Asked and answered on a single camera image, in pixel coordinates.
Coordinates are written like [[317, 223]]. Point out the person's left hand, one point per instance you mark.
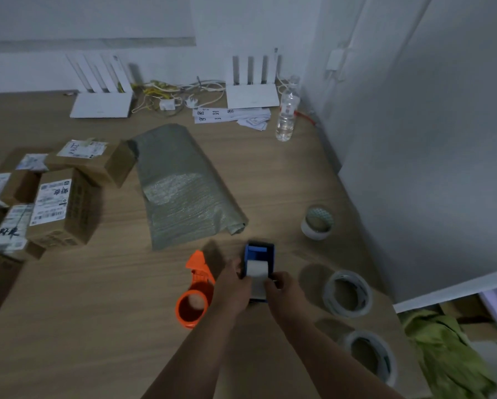
[[231, 291]]

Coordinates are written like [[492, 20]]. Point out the person's right hand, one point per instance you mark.
[[289, 302]]

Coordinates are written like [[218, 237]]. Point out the person's right fingers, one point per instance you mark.
[[276, 281]]

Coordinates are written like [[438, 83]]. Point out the person's left fingers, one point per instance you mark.
[[237, 268]]

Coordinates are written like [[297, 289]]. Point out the white label paper strip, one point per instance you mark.
[[257, 273]]

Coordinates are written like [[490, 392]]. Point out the blue label printer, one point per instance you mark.
[[259, 250]]

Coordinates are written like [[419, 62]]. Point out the person's right forearm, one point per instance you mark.
[[335, 365]]

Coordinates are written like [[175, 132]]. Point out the person's left forearm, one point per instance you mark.
[[190, 357]]

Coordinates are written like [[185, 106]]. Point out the orange tape dispenser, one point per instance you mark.
[[198, 273]]

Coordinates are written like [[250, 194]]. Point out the clear tape roll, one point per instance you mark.
[[387, 357], [327, 297]]

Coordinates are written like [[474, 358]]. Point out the small white tape roll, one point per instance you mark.
[[311, 230]]

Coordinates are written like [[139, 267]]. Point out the grey bubble mailer bag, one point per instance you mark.
[[182, 186]]

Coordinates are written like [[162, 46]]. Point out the small white label slips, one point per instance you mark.
[[254, 120]]

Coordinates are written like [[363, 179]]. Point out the white printed paper strips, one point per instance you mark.
[[213, 114]]

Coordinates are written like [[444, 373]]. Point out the clear plastic water bottle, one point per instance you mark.
[[286, 116]]

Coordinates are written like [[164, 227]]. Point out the white plug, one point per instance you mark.
[[190, 102]]

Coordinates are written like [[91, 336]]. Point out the white router with antennas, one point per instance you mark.
[[252, 96], [101, 104]]

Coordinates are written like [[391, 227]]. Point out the white power adapter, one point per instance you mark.
[[167, 105]]

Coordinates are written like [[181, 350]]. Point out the green cloth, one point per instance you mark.
[[444, 353]]

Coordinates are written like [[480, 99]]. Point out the pile of labelled cardboard boxes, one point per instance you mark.
[[61, 207]]

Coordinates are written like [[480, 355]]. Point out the white partition panel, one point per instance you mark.
[[431, 153]]

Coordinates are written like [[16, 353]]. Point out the brown cardboard box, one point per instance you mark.
[[477, 324]]

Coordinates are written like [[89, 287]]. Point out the white wall box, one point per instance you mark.
[[335, 60]]

